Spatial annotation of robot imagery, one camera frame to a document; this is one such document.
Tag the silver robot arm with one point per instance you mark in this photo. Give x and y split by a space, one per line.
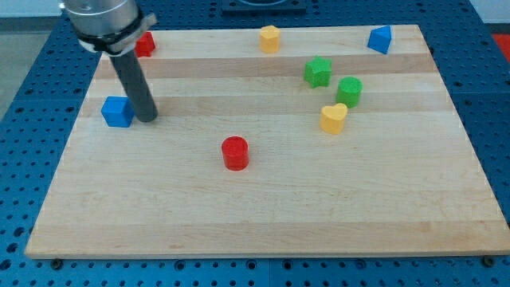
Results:
108 26

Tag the red block behind arm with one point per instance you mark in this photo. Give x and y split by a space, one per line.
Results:
145 46

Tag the green star block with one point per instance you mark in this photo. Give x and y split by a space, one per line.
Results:
317 72

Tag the red cylinder block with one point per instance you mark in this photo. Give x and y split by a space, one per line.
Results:
235 153

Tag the wooden board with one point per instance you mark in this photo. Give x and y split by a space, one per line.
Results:
400 180

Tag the yellow heart block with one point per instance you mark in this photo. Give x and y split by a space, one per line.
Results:
332 118

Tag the yellow hexagon block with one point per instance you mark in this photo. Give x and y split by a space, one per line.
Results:
269 39

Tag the green cylinder block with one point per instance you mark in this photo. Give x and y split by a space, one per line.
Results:
349 91

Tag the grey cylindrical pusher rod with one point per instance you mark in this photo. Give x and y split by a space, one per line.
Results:
131 76

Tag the blue cube block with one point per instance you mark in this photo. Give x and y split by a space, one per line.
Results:
117 112

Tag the blue triangle block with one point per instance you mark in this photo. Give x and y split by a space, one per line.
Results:
380 39

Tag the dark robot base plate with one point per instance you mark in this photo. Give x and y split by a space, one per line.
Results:
252 6

